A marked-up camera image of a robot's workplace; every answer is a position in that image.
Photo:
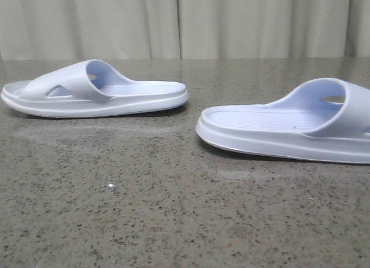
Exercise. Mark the beige curtain backdrop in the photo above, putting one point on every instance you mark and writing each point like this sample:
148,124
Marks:
183,29

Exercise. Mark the light blue slipper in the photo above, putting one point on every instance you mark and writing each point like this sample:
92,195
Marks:
324,119
91,88

